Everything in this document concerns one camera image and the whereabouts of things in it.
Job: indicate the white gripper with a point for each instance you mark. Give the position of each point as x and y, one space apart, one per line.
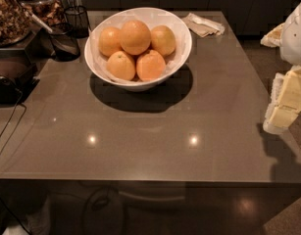
296 36

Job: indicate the orange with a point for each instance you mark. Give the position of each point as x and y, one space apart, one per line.
109 41
135 37
163 40
150 65
121 65

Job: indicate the white ceramic bowl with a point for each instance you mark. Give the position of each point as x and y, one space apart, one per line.
94 66

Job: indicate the dark glass bowl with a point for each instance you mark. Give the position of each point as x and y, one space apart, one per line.
64 42

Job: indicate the folded paper napkins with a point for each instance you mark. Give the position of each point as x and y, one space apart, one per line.
202 26

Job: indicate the black appliance on left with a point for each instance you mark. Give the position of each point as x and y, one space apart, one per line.
17 77

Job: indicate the large jar of snacks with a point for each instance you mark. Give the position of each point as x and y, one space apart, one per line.
14 22

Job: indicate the black wire mesh cup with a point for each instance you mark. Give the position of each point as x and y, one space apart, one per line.
77 17

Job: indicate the white spoon handle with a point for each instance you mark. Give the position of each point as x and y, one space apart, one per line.
38 21

